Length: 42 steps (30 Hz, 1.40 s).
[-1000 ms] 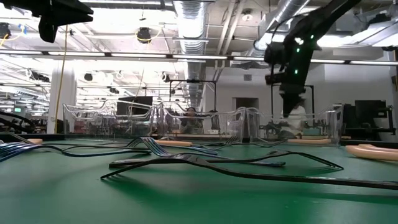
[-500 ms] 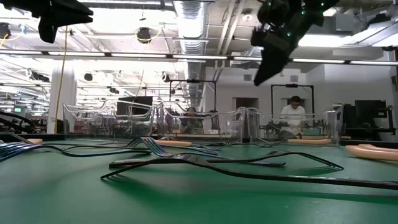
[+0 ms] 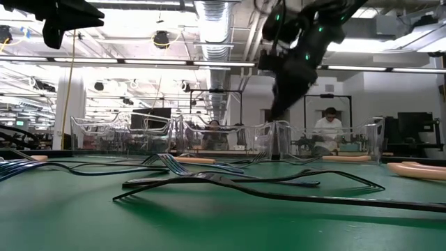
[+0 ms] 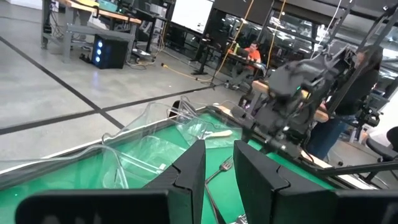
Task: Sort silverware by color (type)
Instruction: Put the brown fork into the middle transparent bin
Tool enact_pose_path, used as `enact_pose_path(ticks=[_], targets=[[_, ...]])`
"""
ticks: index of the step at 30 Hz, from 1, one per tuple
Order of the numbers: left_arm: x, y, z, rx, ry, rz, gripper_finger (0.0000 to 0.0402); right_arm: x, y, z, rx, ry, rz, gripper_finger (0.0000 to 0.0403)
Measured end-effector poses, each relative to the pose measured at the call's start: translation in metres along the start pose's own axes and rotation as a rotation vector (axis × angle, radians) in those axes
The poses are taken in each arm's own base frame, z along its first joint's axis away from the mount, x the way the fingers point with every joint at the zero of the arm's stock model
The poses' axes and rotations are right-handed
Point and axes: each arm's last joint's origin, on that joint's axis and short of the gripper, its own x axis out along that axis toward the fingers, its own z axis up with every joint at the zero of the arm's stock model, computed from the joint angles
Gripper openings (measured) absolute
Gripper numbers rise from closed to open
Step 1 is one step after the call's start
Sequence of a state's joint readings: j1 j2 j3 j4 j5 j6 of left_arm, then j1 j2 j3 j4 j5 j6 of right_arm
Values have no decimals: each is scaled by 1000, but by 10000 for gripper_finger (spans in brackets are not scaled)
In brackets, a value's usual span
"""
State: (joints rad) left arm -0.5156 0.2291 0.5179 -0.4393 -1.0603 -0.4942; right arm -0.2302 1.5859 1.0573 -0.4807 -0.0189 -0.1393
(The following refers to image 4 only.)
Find black office chair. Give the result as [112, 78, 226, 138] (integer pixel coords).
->
[365, 126, 398, 162]

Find dark metal fork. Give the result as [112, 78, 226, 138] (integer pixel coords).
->
[205, 156, 234, 185]
[230, 213, 249, 224]

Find clear plastic bin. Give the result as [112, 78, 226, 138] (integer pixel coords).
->
[101, 101, 200, 175]
[0, 143, 165, 191]
[167, 95, 244, 150]

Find white board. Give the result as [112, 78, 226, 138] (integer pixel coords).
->
[170, 0, 215, 34]

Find black computer with blue lights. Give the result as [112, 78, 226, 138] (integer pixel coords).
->
[91, 33, 129, 70]

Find green table mat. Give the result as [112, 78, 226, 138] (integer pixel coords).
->
[0, 108, 338, 224]

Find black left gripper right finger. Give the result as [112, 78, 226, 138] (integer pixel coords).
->
[233, 139, 336, 224]

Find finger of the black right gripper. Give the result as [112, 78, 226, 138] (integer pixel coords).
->
[231, 105, 259, 127]
[266, 135, 301, 156]

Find black desk stand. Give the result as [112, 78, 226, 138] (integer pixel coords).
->
[191, 39, 210, 77]

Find computer with purple lights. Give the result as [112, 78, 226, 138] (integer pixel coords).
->
[238, 95, 253, 110]

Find person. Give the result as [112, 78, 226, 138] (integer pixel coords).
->
[228, 40, 262, 90]
[306, 44, 386, 161]

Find yellow cable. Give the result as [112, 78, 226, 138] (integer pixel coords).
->
[266, 0, 287, 68]
[160, 0, 256, 83]

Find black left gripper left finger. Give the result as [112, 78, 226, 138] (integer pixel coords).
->
[144, 139, 206, 224]

